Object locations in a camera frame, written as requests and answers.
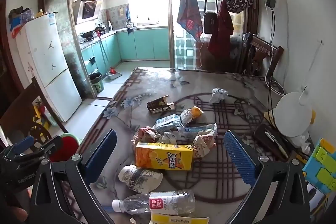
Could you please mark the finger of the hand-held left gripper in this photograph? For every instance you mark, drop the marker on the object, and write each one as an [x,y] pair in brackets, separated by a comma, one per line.
[25,144]
[50,146]

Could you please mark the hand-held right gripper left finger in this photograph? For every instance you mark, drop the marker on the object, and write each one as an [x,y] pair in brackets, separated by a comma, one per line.
[101,158]

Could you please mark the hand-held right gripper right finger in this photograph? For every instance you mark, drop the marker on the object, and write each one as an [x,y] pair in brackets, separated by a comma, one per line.
[240,161]

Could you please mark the red green plastic basin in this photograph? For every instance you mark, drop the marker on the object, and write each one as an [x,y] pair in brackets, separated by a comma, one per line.
[68,146]

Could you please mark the blue white plastic wrapper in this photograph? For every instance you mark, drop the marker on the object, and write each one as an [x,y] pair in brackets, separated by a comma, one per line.
[197,130]

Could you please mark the yellow drink carton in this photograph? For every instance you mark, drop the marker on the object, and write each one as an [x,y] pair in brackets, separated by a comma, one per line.
[164,158]

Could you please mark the blue white snack packet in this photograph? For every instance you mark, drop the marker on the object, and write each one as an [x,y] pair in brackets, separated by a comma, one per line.
[166,123]

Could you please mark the yellow white packet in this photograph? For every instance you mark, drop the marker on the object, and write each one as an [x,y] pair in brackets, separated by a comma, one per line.
[178,220]

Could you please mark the dark trash bin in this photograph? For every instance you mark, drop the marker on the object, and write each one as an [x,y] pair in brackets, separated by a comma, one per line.
[96,83]

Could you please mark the person's left hand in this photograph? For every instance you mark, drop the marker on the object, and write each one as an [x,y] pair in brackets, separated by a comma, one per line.
[14,214]

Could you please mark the dark wooden chair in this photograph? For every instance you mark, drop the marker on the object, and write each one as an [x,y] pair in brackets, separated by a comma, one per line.
[265,47]
[23,113]

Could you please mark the dark red notebook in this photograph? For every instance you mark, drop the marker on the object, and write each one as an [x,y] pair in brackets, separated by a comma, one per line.
[265,137]

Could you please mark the yellow red toy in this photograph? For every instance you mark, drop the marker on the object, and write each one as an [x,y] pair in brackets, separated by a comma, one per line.
[39,111]

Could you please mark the white pen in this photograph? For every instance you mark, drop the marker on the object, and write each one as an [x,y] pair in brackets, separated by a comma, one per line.
[275,142]

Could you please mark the crumpled white red paper wrapper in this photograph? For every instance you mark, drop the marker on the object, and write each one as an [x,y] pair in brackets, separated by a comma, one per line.
[203,145]

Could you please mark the crushed white printed bottle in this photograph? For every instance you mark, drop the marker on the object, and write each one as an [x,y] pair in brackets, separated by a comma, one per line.
[139,179]

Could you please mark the yellow envelope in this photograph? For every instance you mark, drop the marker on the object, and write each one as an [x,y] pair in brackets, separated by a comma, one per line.
[270,116]

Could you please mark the orange white wrapper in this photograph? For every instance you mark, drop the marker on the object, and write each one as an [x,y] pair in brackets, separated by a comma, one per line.
[194,112]

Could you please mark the crumpled silver white tissue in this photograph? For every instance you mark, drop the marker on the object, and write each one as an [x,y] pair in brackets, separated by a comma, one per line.
[218,95]

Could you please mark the clear plastic bottle red label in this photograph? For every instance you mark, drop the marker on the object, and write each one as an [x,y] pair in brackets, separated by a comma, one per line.
[157,204]

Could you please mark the dark cigarette box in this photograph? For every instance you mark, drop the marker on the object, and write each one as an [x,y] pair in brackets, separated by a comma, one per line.
[157,104]

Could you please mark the grey dustpan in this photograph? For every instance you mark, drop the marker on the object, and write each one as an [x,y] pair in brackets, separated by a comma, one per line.
[114,75]

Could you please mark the white refrigerator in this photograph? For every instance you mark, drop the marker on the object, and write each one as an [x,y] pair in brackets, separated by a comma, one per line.
[47,56]

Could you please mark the red mop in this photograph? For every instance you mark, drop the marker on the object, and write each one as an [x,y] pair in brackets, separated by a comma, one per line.
[102,50]

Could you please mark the black wok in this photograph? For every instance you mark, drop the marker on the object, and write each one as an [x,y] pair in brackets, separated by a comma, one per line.
[88,34]

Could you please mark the blue red package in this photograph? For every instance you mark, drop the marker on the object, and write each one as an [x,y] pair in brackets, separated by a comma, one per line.
[15,26]

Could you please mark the teal base kitchen cabinets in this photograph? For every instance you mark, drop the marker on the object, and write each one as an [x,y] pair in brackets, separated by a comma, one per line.
[147,43]

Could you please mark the dark red hanging garment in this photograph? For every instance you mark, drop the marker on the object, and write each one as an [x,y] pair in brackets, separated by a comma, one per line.
[220,32]

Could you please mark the black hanging bag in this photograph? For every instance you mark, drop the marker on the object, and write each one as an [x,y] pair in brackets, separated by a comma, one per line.
[210,23]

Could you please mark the range hood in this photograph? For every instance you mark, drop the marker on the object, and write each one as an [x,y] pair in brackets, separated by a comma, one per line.
[89,10]

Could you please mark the plaid hanging cloth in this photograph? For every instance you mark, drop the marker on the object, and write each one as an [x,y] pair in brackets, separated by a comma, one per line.
[187,11]

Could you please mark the black charger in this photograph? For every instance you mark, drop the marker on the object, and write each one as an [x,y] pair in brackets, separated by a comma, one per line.
[270,2]

